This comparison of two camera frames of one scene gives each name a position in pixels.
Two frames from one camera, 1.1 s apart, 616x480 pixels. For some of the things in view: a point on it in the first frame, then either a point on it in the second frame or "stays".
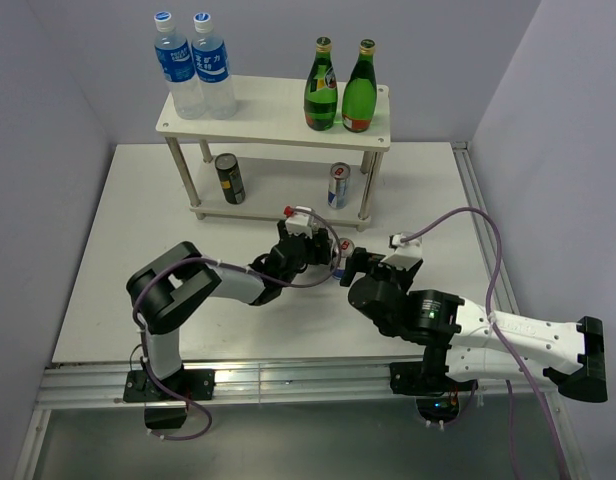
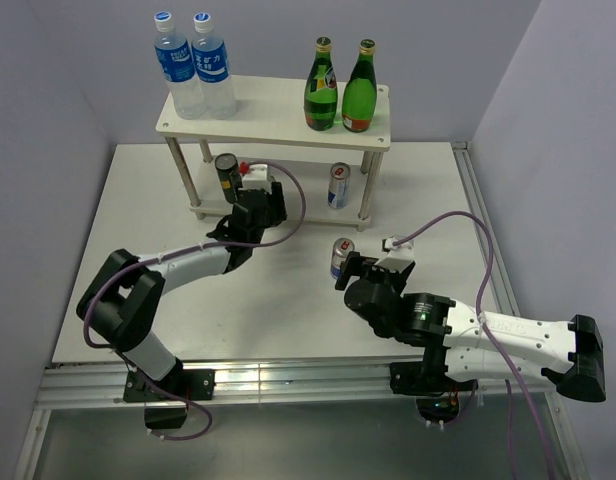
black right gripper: x=370 y=262 stays
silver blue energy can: x=338 y=184 stays
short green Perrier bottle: x=321 y=89 stays
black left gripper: x=318 y=254 → x=275 y=202
